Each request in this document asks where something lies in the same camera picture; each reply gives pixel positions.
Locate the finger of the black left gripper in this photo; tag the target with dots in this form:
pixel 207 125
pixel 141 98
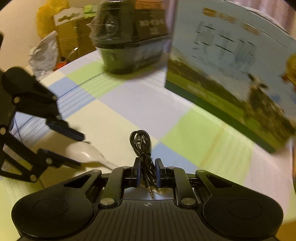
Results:
pixel 63 128
pixel 55 160

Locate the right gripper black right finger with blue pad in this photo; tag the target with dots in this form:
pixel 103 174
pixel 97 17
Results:
pixel 176 179

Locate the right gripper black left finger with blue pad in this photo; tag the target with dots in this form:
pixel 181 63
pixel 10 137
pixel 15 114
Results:
pixel 117 181

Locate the white plastic spoon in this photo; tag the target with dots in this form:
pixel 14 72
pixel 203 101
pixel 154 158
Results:
pixel 88 155

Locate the white crumpled plastic bag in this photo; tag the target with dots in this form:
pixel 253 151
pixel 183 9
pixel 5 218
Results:
pixel 43 58

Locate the checked tablecloth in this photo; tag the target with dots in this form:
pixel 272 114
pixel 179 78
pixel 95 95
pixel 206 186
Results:
pixel 107 108

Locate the brown cardboard cartons stack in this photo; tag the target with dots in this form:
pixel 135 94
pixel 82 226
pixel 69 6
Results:
pixel 73 33

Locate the yellow plastic bag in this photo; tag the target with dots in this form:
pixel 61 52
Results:
pixel 44 17

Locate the dark green wrapped container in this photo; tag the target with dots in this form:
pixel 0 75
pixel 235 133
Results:
pixel 129 35

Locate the milk carton gift box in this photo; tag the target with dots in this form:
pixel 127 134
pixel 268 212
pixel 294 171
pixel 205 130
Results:
pixel 237 64

